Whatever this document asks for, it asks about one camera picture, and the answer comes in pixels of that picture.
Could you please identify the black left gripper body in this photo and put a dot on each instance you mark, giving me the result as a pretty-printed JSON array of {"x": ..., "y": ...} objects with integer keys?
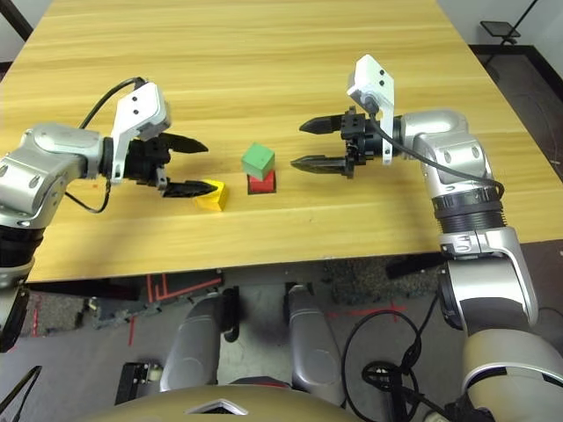
[{"x": 143, "y": 160}]

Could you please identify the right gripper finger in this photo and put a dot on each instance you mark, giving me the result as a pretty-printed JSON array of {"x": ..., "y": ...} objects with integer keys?
[
  {"x": 321, "y": 165},
  {"x": 321, "y": 125}
]

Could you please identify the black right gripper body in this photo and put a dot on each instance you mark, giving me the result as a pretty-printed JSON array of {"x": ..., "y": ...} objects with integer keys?
[{"x": 358, "y": 136}]

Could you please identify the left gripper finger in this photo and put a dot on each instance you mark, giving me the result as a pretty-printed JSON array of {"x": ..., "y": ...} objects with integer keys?
[
  {"x": 189, "y": 189},
  {"x": 184, "y": 143}
]

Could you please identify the yellow wooden block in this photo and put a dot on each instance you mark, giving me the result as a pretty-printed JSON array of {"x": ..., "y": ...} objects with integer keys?
[{"x": 215, "y": 202}]

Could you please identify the red wooden block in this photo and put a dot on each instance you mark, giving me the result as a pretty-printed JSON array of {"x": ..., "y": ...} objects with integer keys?
[{"x": 264, "y": 184}]

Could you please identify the green wooden block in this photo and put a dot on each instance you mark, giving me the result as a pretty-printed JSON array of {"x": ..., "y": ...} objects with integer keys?
[{"x": 257, "y": 158}]

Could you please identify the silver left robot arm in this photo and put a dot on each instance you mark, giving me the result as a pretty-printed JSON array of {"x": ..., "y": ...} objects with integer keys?
[{"x": 53, "y": 145}]

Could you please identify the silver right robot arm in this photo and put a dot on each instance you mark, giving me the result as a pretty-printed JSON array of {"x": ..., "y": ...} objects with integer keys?
[{"x": 444, "y": 132}]

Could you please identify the black square tape marker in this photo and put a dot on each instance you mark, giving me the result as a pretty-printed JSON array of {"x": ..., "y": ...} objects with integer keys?
[{"x": 263, "y": 193}]

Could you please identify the black mat with red lines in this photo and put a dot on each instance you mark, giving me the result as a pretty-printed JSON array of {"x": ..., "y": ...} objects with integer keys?
[{"x": 184, "y": 285}]

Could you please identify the dark speckled floor mat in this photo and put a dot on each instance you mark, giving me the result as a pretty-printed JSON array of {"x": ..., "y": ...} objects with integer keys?
[{"x": 352, "y": 281}]

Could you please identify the black table foot bar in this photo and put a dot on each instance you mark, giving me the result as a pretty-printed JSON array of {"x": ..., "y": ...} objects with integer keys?
[{"x": 413, "y": 265}]

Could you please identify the grey left robot leg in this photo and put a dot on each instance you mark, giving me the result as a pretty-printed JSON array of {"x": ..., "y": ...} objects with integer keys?
[{"x": 189, "y": 351}]

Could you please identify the grey robot leg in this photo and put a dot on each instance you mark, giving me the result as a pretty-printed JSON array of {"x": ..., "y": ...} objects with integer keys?
[
  {"x": 189, "y": 351},
  {"x": 312, "y": 347}
]

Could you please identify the black metal stand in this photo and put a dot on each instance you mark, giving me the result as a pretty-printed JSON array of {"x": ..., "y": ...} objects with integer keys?
[{"x": 499, "y": 28}]

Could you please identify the grey right robot leg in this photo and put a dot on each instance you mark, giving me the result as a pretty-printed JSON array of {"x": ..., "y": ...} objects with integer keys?
[{"x": 312, "y": 347}]

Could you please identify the black diagonal metal bar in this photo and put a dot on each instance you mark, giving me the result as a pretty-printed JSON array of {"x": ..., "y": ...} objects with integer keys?
[{"x": 15, "y": 22}]

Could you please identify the robot waist with red stripe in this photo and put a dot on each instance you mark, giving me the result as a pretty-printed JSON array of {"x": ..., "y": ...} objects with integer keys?
[{"x": 259, "y": 381}]

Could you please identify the gold robot torso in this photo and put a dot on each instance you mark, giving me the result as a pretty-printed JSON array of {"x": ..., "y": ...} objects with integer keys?
[{"x": 176, "y": 404}]

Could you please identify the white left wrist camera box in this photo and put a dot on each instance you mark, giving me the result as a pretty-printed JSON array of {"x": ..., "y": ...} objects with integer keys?
[{"x": 141, "y": 105}]

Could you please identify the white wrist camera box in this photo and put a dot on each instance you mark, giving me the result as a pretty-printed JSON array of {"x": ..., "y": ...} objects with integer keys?
[
  {"x": 371, "y": 74},
  {"x": 141, "y": 105}
]

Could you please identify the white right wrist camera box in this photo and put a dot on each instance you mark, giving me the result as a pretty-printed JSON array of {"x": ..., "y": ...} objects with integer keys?
[{"x": 371, "y": 74}]

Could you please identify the black frame with white caster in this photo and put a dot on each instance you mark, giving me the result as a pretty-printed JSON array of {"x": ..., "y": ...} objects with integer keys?
[{"x": 132, "y": 382}]

